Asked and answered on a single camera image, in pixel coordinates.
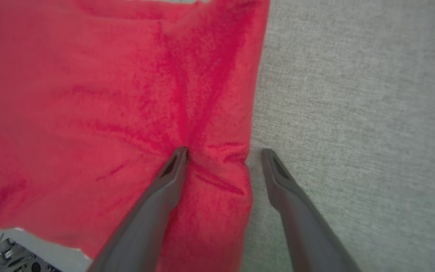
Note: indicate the red and white garment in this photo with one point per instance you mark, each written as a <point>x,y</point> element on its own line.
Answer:
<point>89,94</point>

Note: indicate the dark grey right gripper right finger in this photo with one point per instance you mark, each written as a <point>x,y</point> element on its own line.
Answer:
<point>308,234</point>

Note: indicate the grey robot base machinery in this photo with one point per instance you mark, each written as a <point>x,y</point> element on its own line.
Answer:
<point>13,260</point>

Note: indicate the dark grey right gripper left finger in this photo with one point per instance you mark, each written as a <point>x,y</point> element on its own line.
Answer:
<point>145,223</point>

